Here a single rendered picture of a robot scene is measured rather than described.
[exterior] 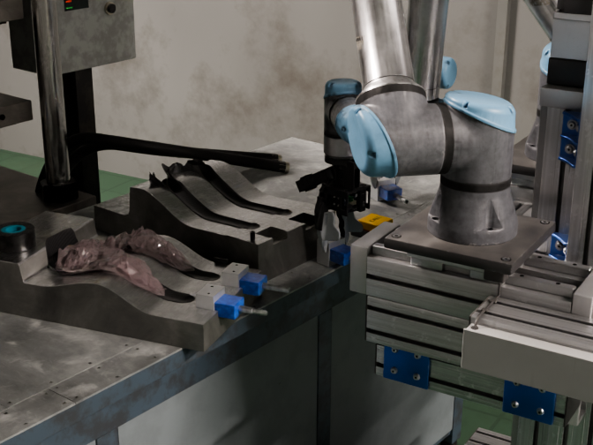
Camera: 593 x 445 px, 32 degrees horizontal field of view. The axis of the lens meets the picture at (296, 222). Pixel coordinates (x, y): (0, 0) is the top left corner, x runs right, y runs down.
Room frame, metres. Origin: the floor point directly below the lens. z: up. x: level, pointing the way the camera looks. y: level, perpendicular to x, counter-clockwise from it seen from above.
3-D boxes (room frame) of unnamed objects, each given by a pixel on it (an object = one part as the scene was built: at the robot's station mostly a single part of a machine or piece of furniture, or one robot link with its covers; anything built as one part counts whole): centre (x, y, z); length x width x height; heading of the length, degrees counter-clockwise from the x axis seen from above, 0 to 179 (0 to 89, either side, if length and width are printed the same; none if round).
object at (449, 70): (2.37, -0.30, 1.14); 0.11 x 0.11 x 0.08; 56
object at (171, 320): (1.85, 0.35, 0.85); 0.50 x 0.26 x 0.11; 68
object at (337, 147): (2.03, -0.09, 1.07); 0.08 x 0.08 x 0.05
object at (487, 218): (1.63, -0.30, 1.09); 0.15 x 0.15 x 0.10
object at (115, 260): (1.86, 0.34, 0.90); 0.26 x 0.18 x 0.08; 68
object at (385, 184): (2.42, -0.24, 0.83); 0.13 x 0.05 x 0.05; 26
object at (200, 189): (2.18, 0.19, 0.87); 0.50 x 0.26 x 0.14; 51
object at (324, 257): (2.02, -0.11, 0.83); 0.13 x 0.05 x 0.05; 44
